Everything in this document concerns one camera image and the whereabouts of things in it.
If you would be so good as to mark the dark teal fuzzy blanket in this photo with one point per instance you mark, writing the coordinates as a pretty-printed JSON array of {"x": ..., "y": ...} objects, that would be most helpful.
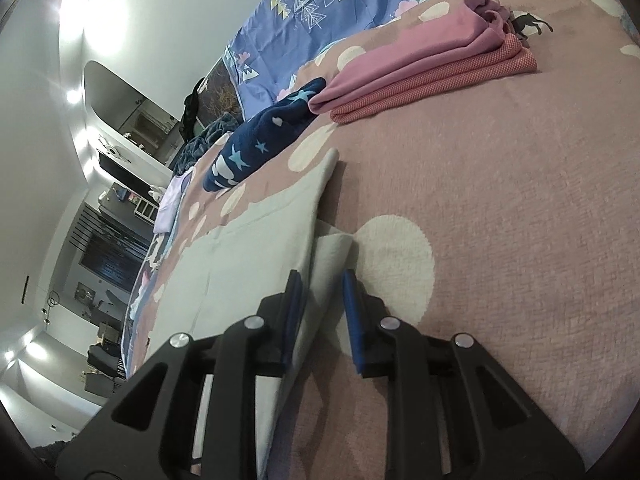
[{"x": 202, "y": 142}]

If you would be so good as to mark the lavender folded cloth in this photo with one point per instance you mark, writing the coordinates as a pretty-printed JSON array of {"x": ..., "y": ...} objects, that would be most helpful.
[{"x": 170, "y": 200}]

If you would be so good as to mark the pink folded garment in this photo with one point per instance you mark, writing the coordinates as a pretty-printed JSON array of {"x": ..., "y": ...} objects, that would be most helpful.
[{"x": 415, "y": 55}]

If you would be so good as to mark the pink polka dot blanket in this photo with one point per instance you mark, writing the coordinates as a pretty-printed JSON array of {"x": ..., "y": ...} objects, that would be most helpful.
[{"x": 500, "y": 200}]

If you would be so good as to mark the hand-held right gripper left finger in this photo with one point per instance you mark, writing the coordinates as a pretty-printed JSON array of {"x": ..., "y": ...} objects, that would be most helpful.
[{"x": 292, "y": 305}]

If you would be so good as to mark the coral textured folded garment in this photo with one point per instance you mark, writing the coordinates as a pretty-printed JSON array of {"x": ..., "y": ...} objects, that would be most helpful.
[{"x": 450, "y": 77}]

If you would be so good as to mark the brown printed cloth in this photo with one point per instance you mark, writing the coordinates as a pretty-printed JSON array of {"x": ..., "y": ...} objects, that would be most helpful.
[{"x": 222, "y": 90}]

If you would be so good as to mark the navy star print folded cloth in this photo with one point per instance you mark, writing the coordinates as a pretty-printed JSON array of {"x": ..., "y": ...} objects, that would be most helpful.
[{"x": 255, "y": 145}]

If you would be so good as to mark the black clothing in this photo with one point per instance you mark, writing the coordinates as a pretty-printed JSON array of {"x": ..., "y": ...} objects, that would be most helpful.
[{"x": 192, "y": 110}]

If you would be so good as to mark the cartoon print bed sheet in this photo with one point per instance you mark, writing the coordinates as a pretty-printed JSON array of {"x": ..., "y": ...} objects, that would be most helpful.
[{"x": 150, "y": 270}]

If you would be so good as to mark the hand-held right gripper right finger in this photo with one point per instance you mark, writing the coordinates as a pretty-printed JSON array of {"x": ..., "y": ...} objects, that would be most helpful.
[{"x": 352, "y": 320}]

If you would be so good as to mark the light grey t-shirt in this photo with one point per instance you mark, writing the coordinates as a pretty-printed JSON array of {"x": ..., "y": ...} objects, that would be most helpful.
[{"x": 260, "y": 240}]

